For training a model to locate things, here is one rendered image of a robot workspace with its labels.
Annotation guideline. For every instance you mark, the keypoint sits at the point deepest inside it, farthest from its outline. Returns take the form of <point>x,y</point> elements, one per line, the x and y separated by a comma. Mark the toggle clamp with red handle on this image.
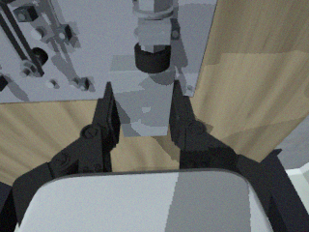
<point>35,58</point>

